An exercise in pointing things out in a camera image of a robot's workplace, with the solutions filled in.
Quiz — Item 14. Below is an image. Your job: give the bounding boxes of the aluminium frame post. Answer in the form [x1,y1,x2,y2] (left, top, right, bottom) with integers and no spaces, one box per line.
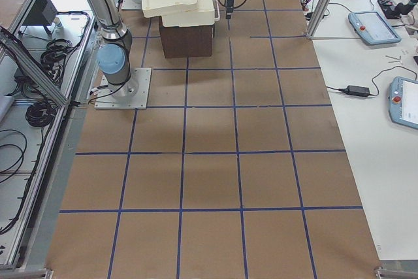
[305,0,347,41]

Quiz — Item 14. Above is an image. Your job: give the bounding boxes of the white drawer handle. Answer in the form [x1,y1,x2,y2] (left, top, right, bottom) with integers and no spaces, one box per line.
[213,0,220,22]

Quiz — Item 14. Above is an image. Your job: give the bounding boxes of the blue teach pendant far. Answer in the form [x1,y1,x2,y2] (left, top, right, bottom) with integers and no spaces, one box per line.
[347,11,402,45]

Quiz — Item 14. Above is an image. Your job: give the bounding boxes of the blue teach pendant near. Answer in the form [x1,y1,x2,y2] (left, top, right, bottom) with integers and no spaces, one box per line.
[389,76,417,129]

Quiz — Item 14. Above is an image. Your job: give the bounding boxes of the cream plastic organizer box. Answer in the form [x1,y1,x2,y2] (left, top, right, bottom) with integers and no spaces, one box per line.
[161,0,215,27]

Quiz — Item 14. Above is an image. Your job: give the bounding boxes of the black power adapter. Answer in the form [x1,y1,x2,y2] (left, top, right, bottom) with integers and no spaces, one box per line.
[338,85,372,97]

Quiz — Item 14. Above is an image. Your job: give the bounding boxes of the dark brown wooden cabinet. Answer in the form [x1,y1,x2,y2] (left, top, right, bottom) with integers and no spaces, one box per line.
[159,18,215,59]

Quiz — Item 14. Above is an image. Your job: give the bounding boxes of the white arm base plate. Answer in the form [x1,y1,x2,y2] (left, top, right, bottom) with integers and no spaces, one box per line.
[94,68,152,110]

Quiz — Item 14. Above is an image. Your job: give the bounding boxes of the black coiled cables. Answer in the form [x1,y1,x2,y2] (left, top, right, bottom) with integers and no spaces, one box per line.
[12,39,72,129]

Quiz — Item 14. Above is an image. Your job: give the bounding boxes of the blue teach pendant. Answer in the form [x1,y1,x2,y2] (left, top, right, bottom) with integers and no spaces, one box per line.
[389,76,417,129]
[347,11,402,45]

